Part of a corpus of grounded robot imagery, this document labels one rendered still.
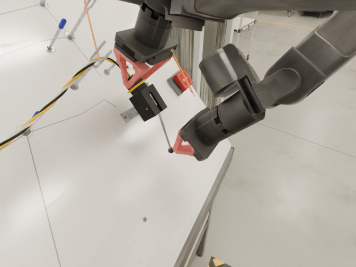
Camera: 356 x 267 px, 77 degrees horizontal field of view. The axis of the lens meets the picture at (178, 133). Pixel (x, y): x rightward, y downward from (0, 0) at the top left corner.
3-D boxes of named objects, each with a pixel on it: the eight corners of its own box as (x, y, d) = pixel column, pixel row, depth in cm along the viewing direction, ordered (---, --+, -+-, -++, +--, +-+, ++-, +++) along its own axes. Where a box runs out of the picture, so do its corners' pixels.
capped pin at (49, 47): (52, 45, 42) (68, 16, 36) (54, 52, 42) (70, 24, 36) (43, 44, 41) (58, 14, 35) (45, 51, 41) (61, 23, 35)
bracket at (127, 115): (126, 123, 48) (139, 116, 45) (119, 114, 48) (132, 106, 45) (139, 114, 52) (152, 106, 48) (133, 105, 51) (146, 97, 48)
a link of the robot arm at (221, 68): (306, 86, 27) (306, 90, 34) (260, 8, 28) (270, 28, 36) (221, 130, 32) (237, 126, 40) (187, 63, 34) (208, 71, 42)
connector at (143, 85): (138, 102, 45) (143, 98, 43) (122, 82, 43) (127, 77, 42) (145, 95, 47) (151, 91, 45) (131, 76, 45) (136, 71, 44)
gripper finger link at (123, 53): (105, 79, 42) (114, 34, 35) (130, 68, 47) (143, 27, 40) (131, 101, 41) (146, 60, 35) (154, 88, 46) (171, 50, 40)
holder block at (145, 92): (144, 122, 46) (156, 115, 43) (128, 98, 44) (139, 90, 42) (156, 113, 48) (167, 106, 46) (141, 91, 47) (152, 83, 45)
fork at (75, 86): (80, 88, 43) (116, 50, 34) (73, 91, 42) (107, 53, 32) (74, 79, 43) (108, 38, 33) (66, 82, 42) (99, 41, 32)
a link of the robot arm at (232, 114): (260, 119, 31) (276, 113, 35) (237, 77, 32) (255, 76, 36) (223, 139, 35) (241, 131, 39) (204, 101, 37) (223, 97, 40)
